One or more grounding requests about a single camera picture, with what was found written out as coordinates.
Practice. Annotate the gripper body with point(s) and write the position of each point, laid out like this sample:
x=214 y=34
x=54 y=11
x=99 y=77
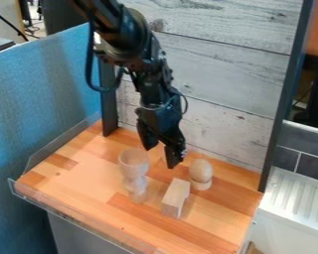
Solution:
x=164 y=115

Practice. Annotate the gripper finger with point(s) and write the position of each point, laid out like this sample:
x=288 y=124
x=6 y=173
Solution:
x=175 y=155
x=148 y=137

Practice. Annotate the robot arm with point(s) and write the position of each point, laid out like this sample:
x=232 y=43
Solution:
x=122 y=29

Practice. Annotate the wooden ball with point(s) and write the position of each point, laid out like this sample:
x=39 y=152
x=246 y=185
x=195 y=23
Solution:
x=201 y=170

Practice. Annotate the wooden cup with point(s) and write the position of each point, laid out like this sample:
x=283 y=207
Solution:
x=134 y=165

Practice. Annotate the wooden block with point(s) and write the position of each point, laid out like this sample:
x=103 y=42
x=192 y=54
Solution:
x=175 y=196

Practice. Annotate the white toy sink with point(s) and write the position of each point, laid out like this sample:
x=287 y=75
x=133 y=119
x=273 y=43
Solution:
x=294 y=211

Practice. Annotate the black frame post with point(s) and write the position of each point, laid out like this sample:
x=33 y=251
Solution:
x=285 y=92
x=108 y=109

